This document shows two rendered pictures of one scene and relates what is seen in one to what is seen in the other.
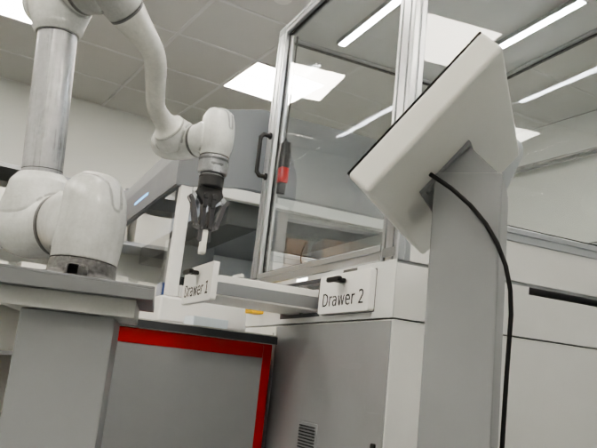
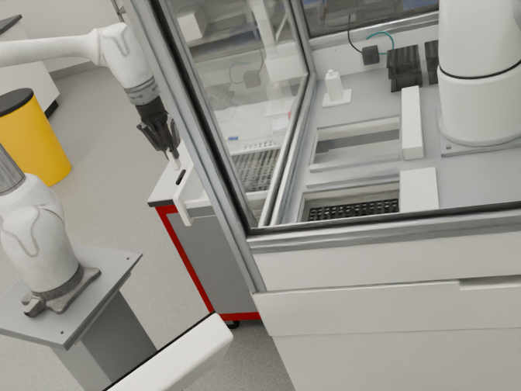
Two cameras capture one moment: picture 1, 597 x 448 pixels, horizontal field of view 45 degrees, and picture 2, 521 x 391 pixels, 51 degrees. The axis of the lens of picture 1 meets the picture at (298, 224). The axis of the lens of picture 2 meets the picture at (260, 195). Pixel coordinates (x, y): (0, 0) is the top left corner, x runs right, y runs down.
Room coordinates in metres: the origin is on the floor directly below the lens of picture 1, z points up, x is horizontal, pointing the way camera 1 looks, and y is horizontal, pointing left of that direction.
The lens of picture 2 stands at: (1.22, -0.95, 1.74)
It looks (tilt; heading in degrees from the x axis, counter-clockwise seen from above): 34 degrees down; 47
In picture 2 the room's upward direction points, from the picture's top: 21 degrees counter-clockwise
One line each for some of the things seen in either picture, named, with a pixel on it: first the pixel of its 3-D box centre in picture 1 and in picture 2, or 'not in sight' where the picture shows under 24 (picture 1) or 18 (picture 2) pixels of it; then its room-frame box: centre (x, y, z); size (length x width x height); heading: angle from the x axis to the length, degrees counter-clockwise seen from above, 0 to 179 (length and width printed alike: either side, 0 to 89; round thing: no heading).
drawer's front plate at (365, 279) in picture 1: (345, 292); not in sight; (1.96, -0.15, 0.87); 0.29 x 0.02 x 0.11; 23
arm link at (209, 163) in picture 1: (212, 167); (142, 90); (2.08, 0.27, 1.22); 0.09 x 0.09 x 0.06
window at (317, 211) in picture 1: (329, 117); not in sight; (2.22, -0.06, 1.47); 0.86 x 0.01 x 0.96; 23
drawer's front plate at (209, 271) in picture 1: (199, 284); (195, 183); (2.12, 0.27, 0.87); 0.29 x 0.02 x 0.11; 23
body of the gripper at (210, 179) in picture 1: (210, 190); (153, 113); (2.08, 0.27, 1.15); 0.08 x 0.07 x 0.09; 114
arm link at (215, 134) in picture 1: (214, 133); (125, 53); (2.09, 0.28, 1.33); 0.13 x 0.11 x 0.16; 57
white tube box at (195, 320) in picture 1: (205, 324); not in sight; (2.43, 0.27, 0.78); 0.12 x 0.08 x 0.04; 119
